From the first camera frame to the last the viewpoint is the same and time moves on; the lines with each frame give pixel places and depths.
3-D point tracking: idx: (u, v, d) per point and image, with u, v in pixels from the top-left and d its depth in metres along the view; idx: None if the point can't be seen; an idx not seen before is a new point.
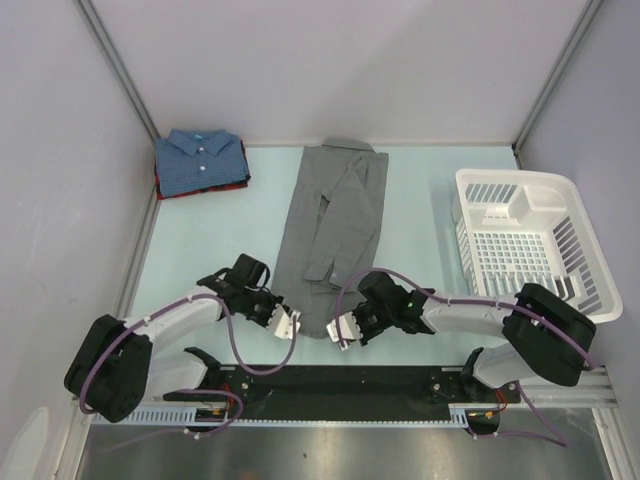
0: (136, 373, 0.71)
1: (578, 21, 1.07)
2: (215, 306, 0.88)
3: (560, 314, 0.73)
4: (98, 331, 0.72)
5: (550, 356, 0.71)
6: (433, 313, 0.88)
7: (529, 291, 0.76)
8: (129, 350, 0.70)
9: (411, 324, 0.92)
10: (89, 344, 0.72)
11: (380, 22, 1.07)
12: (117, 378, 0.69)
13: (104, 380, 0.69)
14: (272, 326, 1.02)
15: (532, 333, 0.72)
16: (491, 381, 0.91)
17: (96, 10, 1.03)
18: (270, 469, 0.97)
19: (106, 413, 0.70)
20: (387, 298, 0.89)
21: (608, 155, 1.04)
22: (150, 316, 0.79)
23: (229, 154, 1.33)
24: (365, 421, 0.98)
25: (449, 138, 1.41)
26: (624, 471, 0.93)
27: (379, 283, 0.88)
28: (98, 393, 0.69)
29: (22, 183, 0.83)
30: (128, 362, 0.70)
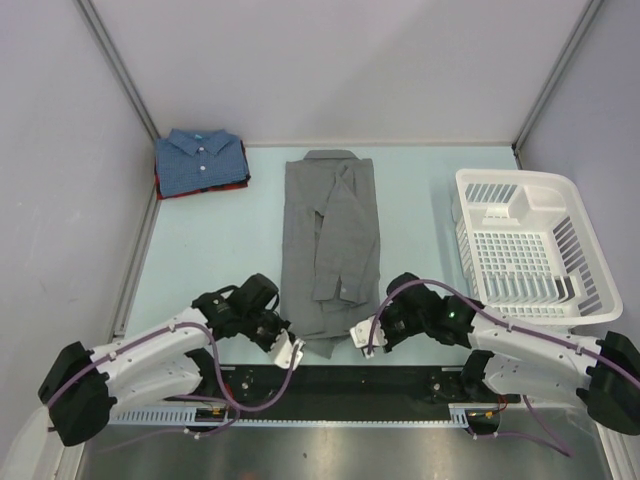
0: (91, 410, 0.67)
1: (578, 21, 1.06)
2: (201, 338, 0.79)
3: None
4: (67, 358, 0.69)
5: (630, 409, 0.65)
6: (488, 335, 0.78)
7: (611, 340, 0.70)
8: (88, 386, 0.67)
9: (447, 335, 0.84)
10: (54, 370, 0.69)
11: (379, 22, 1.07)
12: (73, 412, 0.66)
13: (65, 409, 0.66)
14: (273, 352, 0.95)
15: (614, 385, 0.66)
16: (500, 389, 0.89)
17: (96, 10, 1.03)
18: (270, 469, 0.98)
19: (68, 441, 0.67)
20: (420, 303, 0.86)
21: (608, 156, 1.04)
22: (118, 350, 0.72)
23: (229, 154, 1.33)
24: (364, 421, 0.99)
25: (449, 138, 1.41)
26: (624, 471, 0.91)
27: (410, 290, 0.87)
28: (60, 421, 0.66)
29: (22, 183, 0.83)
30: (85, 400, 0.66)
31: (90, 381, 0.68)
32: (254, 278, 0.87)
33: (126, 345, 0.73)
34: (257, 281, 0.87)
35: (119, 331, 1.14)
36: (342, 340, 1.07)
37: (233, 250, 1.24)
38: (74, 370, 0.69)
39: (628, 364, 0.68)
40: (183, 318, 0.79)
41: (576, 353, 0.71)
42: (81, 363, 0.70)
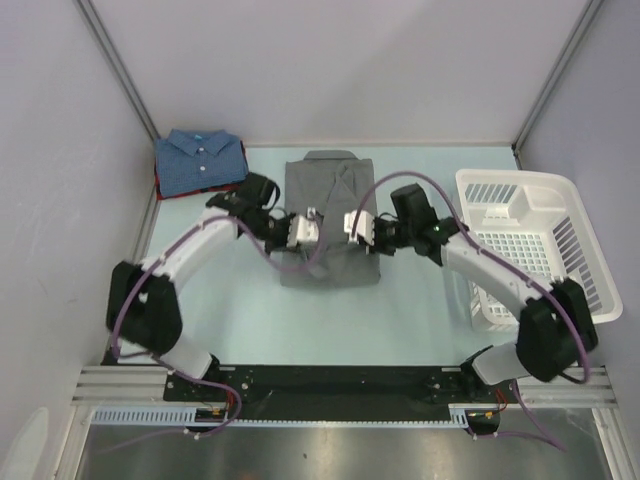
0: (164, 309, 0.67)
1: (578, 22, 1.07)
2: (233, 228, 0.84)
3: (584, 325, 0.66)
4: (121, 275, 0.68)
5: (557, 357, 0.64)
6: (457, 250, 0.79)
7: (566, 286, 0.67)
8: (155, 290, 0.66)
9: (424, 246, 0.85)
10: (114, 289, 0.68)
11: (380, 22, 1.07)
12: (151, 318, 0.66)
13: (139, 321, 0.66)
14: (291, 239, 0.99)
15: (550, 329, 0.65)
16: (488, 378, 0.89)
17: (96, 10, 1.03)
18: (270, 469, 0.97)
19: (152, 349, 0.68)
20: (415, 213, 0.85)
21: (608, 156, 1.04)
22: (164, 253, 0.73)
23: (229, 154, 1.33)
24: (364, 421, 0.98)
25: (448, 138, 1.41)
26: (624, 471, 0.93)
27: (412, 195, 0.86)
28: (137, 333, 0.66)
29: (22, 183, 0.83)
30: (156, 299, 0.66)
31: (154, 284, 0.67)
32: (253, 175, 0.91)
33: (169, 248, 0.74)
34: (254, 177, 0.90)
35: None
36: (341, 339, 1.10)
37: (233, 250, 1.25)
38: (132, 284, 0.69)
39: (574, 314, 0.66)
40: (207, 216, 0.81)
41: (526, 284, 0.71)
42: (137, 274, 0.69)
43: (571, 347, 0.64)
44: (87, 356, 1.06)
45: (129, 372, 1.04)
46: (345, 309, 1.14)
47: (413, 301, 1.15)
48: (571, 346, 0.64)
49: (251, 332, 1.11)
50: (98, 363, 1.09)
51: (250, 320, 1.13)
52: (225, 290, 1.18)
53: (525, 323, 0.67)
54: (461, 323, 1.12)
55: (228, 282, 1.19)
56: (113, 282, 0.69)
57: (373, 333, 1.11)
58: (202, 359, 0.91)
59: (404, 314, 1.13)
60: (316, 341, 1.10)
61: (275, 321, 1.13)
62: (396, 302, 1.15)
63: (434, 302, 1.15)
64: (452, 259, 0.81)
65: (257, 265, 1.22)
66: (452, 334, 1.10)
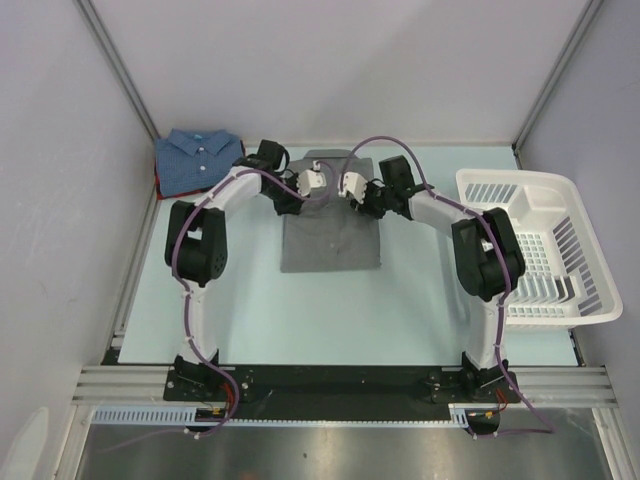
0: (216, 239, 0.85)
1: (578, 21, 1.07)
2: (256, 184, 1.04)
3: (508, 245, 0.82)
4: (179, 210, 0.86)
5: (481, 270, 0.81)
6: (420, 199, 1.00)
7: (492, 213, 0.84)
8: (209, 222, 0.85)
9: (397, 204, 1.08)
10: (172, 224, 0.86)
11: (380, 22, 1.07)
12: (206, 244, 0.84)
13: (195, 249, 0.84)
14: (305, 189, 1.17)
15: (475, 246, 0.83)
16: (481, 361, 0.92)
17: (96, 10, 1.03)
18: (270, 469, 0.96)
19: (204, 274, 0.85)
20: (395, 177, 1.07)
21: (608, 156, 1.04)
22: (212, 193, 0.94)
23: (229, 154, 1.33)
24: (364, 421, 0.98)
25: (448, 138, 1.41)
26: (624, 470, 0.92)
27: (394, 162, 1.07)
28: (193, 258, 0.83)
29: (22, 183, 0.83)
30: (211, 229, 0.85)
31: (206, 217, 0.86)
32: (268, 144, 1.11)
33: (216, 190, 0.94)
34: (269, 144, 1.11)
35: (119, 331, 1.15)
36: (341, 340, 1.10)
37: (234, 249, 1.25)
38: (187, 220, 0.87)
39: (499, 235, 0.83)
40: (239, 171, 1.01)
41: (463, 213, 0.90)
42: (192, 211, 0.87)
43: (493, 261, 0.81)
44: (87, 355, 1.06)
45: (130, 372, 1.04)
46: (345, 309, 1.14)
47: (413, 301, 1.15)
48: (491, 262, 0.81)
49: (250, 334, 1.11)
50: (98, 363, 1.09)
51: (252, 319, 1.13)
52: (224, 289, 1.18)
53: (457, 243, 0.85)
54: (460, 323, 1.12)
55: (228, 281, 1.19)
56: (172, 216, 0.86)
57: (373, 333, 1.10)
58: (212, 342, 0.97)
59: (405, 315, 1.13)
60: (316, 341, 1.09)
61: (274, 320, 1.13)
62: (397, 303, 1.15)
63: (434, 301, 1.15)
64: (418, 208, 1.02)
65: (256, 265, 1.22)
66: (451, 334, 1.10)
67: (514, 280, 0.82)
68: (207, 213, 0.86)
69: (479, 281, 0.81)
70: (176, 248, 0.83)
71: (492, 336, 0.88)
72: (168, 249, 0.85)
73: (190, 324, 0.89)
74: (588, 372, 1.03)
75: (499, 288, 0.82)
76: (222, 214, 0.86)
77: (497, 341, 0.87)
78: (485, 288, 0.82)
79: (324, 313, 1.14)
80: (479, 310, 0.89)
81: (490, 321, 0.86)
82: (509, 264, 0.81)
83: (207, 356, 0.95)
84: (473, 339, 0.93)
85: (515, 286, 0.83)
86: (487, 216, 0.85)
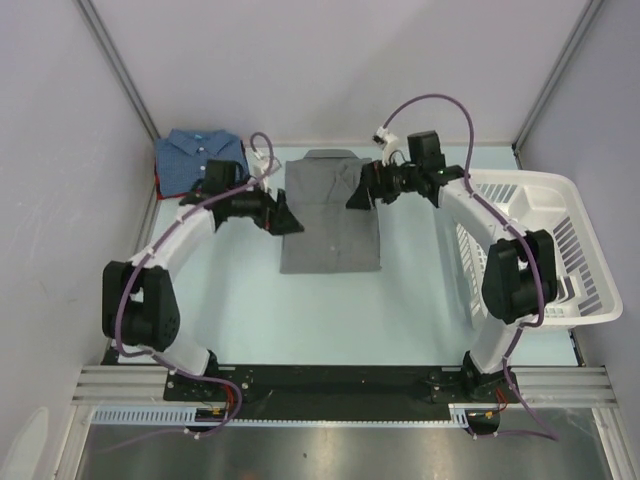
0: (162, 304, 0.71)
1: (577, 22, 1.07)
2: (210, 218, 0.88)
3: (546, 270, 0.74)
4: (111, 278, 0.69)
5: (513, 294, 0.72)
6: (454, 190, 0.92)
7: (537, 233, 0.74)
8: (150, 285, 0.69)
9: (426, 186, 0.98)
10: (107, 291, 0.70)
11: (379, 22, 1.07)
12: (149, 312, 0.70)
13: (139, 318, 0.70)
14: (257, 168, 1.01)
15: (513, 268, 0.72)
16: (483, 365, 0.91)
17: (96, 10, 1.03)
18: (270, 469, 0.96)
19: (155, 343, 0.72)
20: (425, 155, 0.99)
21: (608, 156, 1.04)
22: (152, 247, 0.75)
23: (229, 154, 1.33)
24: (364, 421, 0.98)
25: (448, 139, 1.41)
26: (624, 471, 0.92)
27: (427, 138, 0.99)
28: (139, 329, 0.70)
29: (23, 183, 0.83)
30: (154, 296, 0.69)
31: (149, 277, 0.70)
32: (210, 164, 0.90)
33: (156, 242, 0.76)
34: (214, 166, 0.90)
35: None
36: (341, 339, 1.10)
37: (233, 250, 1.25)
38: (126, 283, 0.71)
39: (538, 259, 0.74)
40: (186, 210, 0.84)
41: (503, 229, 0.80)
42: (130, 272, 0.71)
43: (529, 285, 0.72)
44: (87, 355, 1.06)
45: (130, 372, 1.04)
46: (345, 309, 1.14)
47: (412, 301, 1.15)
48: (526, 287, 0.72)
49: (250, 333, 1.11)
50: (98, 363, 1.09)
51: (252, 318, 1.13)
52: (220, 290, 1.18)
53: (493, 259, 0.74)
54: (460, 323, 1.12)
55: (225, 282, 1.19)
56: (105, 285, 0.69)
57: (373, 333, 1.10)
58: (199, 356, 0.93)
59: (404, 314, 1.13)
60: (315, 341, 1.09)
61: (272, 321, 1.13)
62: (396, 303, 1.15)
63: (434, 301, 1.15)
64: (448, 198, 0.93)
65: (256, 266, 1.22)
66: (451, 334, 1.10)
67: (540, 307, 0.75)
68: (145, 277, 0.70)
69: (508, 304, 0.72)
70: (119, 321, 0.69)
71: (503, 347, 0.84)
72: (106, 318, 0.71)
73: (167, 359, 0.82)
74: (588, 372, 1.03)
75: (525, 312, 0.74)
76: (164, 275, 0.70)
77: (508, 353, 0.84)
78: (511, 312, 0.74)
79: (323, 313, 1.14)
80: (496, 329, 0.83)
81: (504, 339, 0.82)
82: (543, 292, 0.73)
83: (200, 371, 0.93)
84: (479, 344, 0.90)
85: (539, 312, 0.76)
86: (530, 236, 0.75)
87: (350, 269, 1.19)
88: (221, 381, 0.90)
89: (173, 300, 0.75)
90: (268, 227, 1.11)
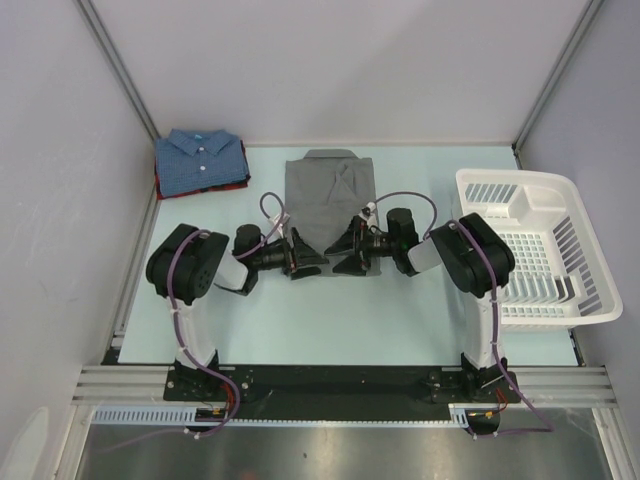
0: (210, 261, 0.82)
1: (578, 21, 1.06)
2: (242, 273, 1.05)
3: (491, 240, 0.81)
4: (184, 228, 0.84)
5: (468, 268, 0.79)
6: (416, 248, 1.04)
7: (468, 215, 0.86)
8: (210, 241, 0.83)
9: (401, 264, 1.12)
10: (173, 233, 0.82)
11: (379, 21, 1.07)
12: (199, 257, 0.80)
13: (187, 260, 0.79)
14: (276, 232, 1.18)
15: (455, 246, 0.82)
16: (480, 360, 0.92)
17: (95, 10, 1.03)
18: (270, 469, 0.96)
19: (190, 290, 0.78)
20: (404, 234, 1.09)
21: (608, 155, 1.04)
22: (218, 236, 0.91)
23: (229, 154, 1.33)
24: (363, 421, 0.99)
25: (448, 139, 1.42)
26: (624, 471, 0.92)
27: (405, 223, 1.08)
28: (184, 269, 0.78)
29: (22, 183, 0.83)
30: (209, 249, 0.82)
31: (212, 237, 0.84)
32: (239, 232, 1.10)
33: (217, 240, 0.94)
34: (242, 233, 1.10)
35: (119, 331, 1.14)
36: (341, 339, 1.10)
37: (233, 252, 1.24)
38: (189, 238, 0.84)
39: (478, 234, 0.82)
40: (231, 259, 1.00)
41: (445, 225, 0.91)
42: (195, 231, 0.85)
43: (475, 257, 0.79)
44: (87, 355, 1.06)
45: (130, 372, 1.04)
46: (344, 309, 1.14)
47: (413, 302, 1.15)
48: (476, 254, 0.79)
49: (249, 333, 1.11)
50: (98, 363, 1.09)
51: (252, 318, 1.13)
52: (220, 292, 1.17)
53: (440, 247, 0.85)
54: (460, 323, 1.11)
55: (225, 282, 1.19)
56: (175, 229, 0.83)
57: (372, 334, 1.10)
58: (208, 348, 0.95)
59: (404, 314, 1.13)
60: (316, 342, 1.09)
61: (272, 321, 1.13)
62: (396, 303, 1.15)
63: (435, 302, 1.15)
64: (415, 258, 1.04)
65: None
66: (451, 333, 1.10)
67: (501, 274, 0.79)
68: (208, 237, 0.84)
69: (468, 278, 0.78)
70: (177, 253, 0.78)
71: (488, 333, 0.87)
72: (157, 253, 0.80)
73: (182, 332, 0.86)
74: (587, 372, 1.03)
75: (489, 283, 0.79)
76: (222, 241, 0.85)
77: (494, 338, 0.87)
78: (475, 284, 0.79)
79: (323, 314, 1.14)
80: (472, 306, 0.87)
81: (484, 317, 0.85)
82: (495, 260, 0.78)
83: (204, 363, 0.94)
84: (470, 341, 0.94)
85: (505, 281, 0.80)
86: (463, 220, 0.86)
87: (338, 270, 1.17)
88: (224, 378, 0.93)
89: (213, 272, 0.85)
90: (295, 267, 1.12)
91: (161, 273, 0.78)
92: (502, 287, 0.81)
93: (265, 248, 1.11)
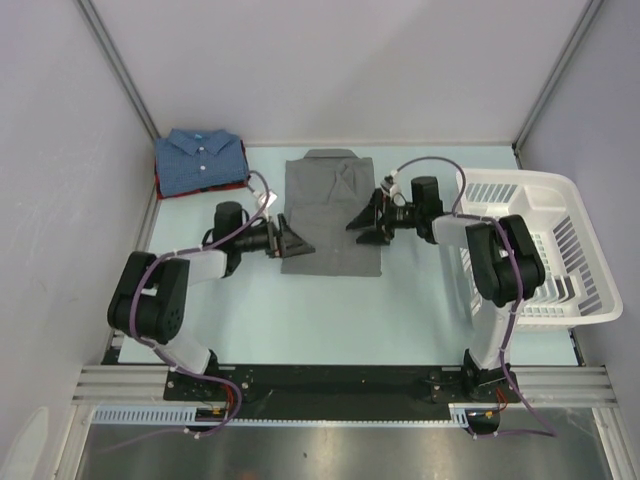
0: (175, 292, 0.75)
1: (578, 21, 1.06)
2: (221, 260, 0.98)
3: (526, 250, 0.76)
4: (138, 260, 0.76)
5: (495, 274, 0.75)
6: (443, 219, 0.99)
7: (510, 217, 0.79)
8: (169, 271, 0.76)
9: (423, 230, 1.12)
10: (126, 272, 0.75)
11: (379, 21, 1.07)
12: (163, 294, 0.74)
13: (149, 303, 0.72)
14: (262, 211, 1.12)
15: (489, 250, 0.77)
16: (483, 356, 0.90)
17: (95, 9, 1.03)
18: (271, 469, 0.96)
19: (161, 333, 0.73)
20: (425, 199, 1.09)
21: (608, 155, 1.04)
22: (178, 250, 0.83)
23: (229, 154, 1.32)
24: (363, 421, 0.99)
25: (448, 139, 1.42)
26: (624, 471, 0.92)
27: (429, 185, 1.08)
28: (147, 314, 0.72)
29: (22, 183, 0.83)
30: (172, 278, 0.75)
31: (170, 264, 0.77)
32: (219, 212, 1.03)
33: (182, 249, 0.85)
34: (221, 214, 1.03)
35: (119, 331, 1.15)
36: (342, 339, 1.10)
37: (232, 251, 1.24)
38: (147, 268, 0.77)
39: (515, 242, 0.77)
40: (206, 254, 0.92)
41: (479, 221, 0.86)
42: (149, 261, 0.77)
43: (506, 265, 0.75)
44: (87, 355, 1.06)
45: (130, 372, 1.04)
46: (344, 309, 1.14)
47: (413, 301, 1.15)
48: (508, 264, 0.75)
49: (249, 332, 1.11)
50: (98, 363, 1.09)
51: (253, 317, 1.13)
52: (221, 292, 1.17)
53: (471, 246, 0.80)
54: (460, 323, 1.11)
55: (225, 283, 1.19)
56: (130, 264, 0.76)
57: (372, 333, 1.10)
58: (200, 354, 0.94)
59: (404, 314, 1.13)
60: (316, 340, 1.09)
61: (272, 321, 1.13)
62: (397, 303, 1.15)
63: (436, 301, 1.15)
64: (440, 228, 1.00)
65: (256, 267, 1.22)
66: (451, 333, 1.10)
67: (529, 288, 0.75)
68: (168, 263, 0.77)
69: (493, 285, 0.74)
70: (136, 298, 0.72)
71: (497, 340, 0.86)
72: (114, 299, 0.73)
73: (169, 358, 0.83)
74: (587, 372, 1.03)
75: (513, 294, 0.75)
76: (184, 265, 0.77)
77: (504, 345, 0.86)
78: (498, 294, 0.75)
79: (323, 313, 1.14)
80: (490, 313, 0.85)
81: (499, 326, 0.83)
82: (525, 272, 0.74)
83: (200, 371, 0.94)
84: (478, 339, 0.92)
85: (530, 295, 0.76)
86: (503, 222, 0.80)
87: (358, 244, 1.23)
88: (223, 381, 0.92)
89: (182, 299, 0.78)
90: (279, 252, 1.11)
91: (125, 321, 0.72)
92: (524, 300, 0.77)
93: (247, 231, 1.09)
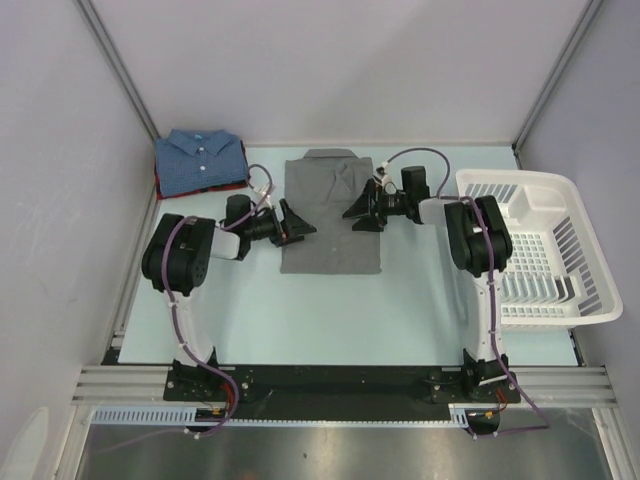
0: (202, 248, 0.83)
1: (578, 21, 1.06)
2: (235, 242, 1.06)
3: (496, 224, 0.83)
4: (169, 220, 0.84)
5: (467, 247, 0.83)
6: (428, 200, 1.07)
7: (484, 196, 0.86)
8: (196, 228, 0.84)
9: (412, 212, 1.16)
10: (160, 228, 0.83)
11: (379, 21, 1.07)
12: (192, 248, 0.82)
13: (179, 254, 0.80)
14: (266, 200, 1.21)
15: (462, 225, 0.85)
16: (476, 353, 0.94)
17: (95, 8, 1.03)
18: (271, 469, 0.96)
19: (188, 282, 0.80)
20: (413, 185, 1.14)
21: (608, 155, 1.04)
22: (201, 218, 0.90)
23: (229, 154, 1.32)
24: (363, 421, 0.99)
25: (448, 139, 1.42)
26: (624, 471, 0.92)
27: (416, 173, 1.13)
28: (177, 263, 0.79)
29: (22, 183, 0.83)
30: (199, 236, 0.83)
31: (199, 223, 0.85)
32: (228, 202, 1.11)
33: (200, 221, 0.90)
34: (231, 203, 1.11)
35: (119, 331, 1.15)
36: (341, 339, 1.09)
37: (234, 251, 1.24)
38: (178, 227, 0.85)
39: (487, 217, 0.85)
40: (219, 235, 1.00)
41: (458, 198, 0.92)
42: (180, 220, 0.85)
43: (478, 239, 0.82)
44: (87, 355, 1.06)
45: (130, 372, 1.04)
46: (344, 309, 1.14)
47: (413, 300, 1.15)
48: (480, 238, 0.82)
49: (249, 331, 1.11)
50: (98, 363, 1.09)
51: (253, 317, 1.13)
52: (221, 291, 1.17)
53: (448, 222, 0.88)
54: (460, 323, 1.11)
55: (225, 282, 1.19)
56: (162, 223, 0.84)
57: (372, 333, 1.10)
58: (207, 343, 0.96)
59: (404, 314, 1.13)
60: (316, 341, 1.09)
61: (272, 320, 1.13)
62: (397, 303, 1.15)
63: (436, 301, 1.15)
64: (426, 211, 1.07)
65: (257, 267, 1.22)
66: (451, 333, 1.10)
67: (500, 259, 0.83)
68: (195, 224, 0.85)
69: (465, 257, 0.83)
70: (168, 247, 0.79)
71: (486, 322, 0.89)
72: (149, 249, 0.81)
73: (181, 328, 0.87)
74: (587, 372, 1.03)
75: (485, 264, 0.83)
76: (210, 225, 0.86)
77: (493, 325, 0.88)
78: (471, 264, 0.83)
79: (323, 313, 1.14)
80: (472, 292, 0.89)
81: (483, 302, 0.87)
82: (494, 245, 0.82)
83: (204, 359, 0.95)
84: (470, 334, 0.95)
85: (502, 265, 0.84)
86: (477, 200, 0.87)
87: (355, 232, 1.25)
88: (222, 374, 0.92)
89: (207, 256, 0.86)
90: (287, 237, 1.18)
91: (157, 271, 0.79)
92: (499, 270, 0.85)
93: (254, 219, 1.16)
